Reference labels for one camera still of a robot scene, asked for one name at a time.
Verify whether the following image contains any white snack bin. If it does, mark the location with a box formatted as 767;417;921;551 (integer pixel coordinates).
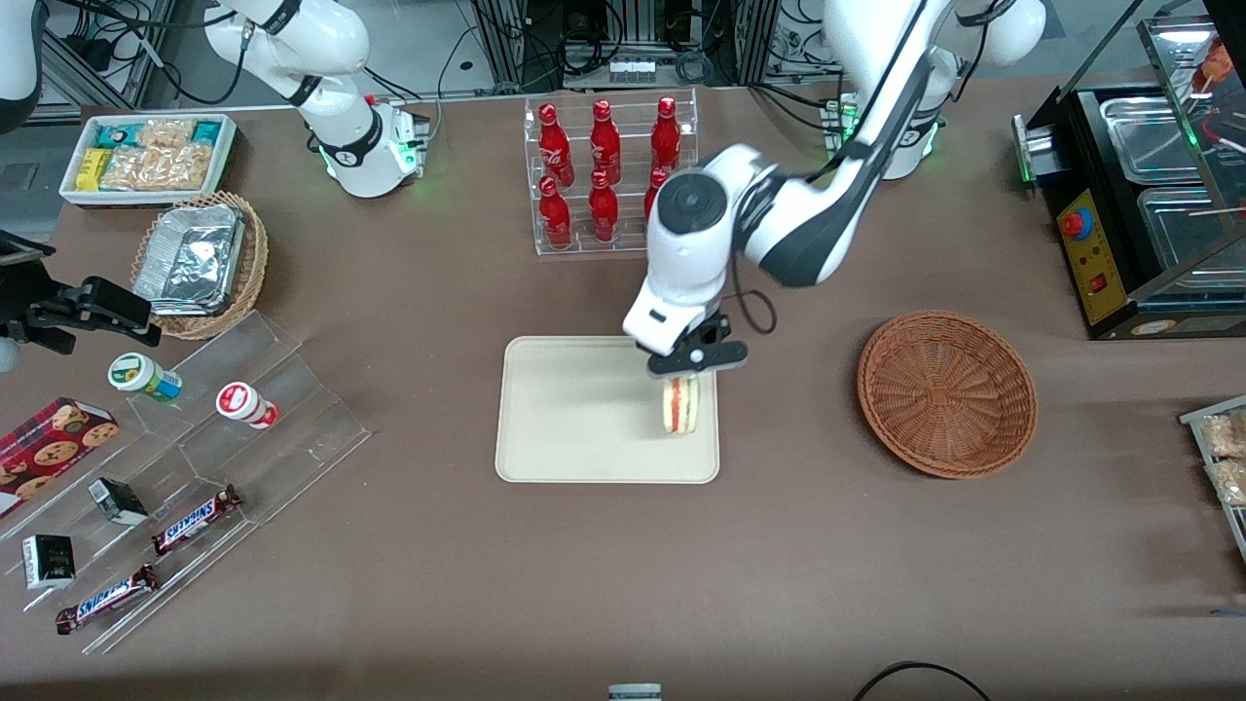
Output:
58;113;238;208

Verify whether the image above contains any clear acrylic stepped stand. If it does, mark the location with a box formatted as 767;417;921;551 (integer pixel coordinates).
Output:
0;310;372;655

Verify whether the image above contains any red chocolate chip cookie box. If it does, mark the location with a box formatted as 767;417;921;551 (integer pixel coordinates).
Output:
0;397;120;519

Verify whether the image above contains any black drink carton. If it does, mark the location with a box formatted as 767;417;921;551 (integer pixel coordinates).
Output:
88;477;149;527
21;534;76;591

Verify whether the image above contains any silver foil container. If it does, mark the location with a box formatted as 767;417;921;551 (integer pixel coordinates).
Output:
132;203;247;317

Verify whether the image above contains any beige plastic tray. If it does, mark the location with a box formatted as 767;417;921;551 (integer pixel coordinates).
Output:
495;336;721;485

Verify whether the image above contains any grey snack tray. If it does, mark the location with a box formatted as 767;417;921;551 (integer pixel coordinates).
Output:
1179;394;1246;566

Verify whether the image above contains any black floor cable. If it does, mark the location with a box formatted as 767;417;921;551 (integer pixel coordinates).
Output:
854;661;994;701

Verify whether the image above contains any green lidded sunflower cup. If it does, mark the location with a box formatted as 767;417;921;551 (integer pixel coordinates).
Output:
107;352;183;403

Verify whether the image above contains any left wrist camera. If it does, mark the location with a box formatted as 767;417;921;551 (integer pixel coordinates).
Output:
622;284;708;357

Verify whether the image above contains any steel food pan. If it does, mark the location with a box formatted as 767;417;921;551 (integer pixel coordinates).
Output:
1100;95;1205;186
1137;185;1246;295

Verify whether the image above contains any clear rice cracker pack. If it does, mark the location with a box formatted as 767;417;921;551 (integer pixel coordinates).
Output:
102;143;212;193
136;118;196;150

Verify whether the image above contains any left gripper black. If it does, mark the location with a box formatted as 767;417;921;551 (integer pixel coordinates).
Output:
648;312;749;379

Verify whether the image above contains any Snickers chocolate bar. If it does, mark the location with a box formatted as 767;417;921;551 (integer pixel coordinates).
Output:
151;485;242;557
55;565;160;636

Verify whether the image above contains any red strawberry yogurt cup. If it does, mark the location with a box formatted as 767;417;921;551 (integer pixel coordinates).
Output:
216;382;280;430

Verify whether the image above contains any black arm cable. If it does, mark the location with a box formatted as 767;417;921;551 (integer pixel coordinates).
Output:
725;209;780;337

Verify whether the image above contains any light wicker basket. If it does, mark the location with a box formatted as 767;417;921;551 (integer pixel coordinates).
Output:
130;191;270;341

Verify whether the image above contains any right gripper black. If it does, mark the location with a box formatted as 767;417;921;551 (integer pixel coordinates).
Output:
0;259;163;354

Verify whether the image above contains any brown wicker basket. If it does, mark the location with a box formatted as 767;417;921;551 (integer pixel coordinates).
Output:
857;310;1039;480

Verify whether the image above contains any clear acrylic bottle rack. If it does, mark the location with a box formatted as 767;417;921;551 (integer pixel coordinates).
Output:
524;88;700;257

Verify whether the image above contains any layered sandwich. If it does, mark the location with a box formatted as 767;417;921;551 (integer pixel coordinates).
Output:
661;377;703;438

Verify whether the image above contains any clear cracker snack bag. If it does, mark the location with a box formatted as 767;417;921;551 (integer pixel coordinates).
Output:
1207;458;1246;507
1199;411;1246;459

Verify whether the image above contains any black food warmer cabinet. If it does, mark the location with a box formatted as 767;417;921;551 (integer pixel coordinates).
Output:
1010;0;1246;342

